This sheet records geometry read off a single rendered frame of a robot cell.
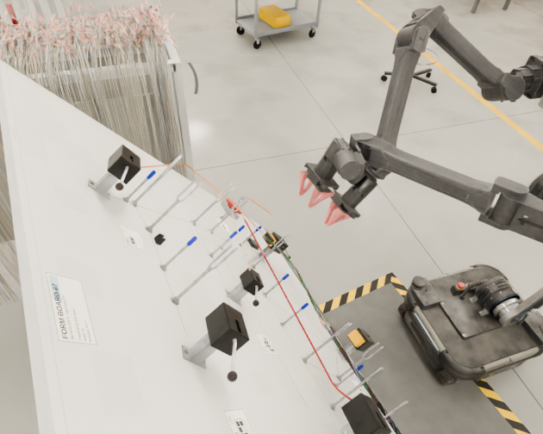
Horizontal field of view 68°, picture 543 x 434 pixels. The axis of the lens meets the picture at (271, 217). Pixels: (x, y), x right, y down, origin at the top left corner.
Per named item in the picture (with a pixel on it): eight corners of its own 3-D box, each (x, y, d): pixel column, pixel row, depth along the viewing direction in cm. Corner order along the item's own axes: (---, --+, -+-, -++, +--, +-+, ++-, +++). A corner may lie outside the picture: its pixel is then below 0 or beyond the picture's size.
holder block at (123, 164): (83, 205, 67) (119, 167, 65) (89, 176, 76) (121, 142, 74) (107, 220, 69) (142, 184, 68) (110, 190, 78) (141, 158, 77)
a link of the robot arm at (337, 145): (349, 139, 112) (333, 132, 109) (358, 151, 106) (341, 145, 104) (336, 158, 115) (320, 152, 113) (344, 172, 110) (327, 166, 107)
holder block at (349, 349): (356, 364, 126) (381, 345, 124) (341, 362, 116) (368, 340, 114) (347, 351, 128) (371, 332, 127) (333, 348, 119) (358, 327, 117)
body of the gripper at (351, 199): (347, 214, 124) (365, 197, 122) (329, 194, 130) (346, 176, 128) (357, 220, 129) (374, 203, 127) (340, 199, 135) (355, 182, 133)
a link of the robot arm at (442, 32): (437, -8, 112) (415, 1, 121) (410, 36, 113) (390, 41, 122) (529, 83, 129) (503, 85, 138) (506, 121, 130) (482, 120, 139)
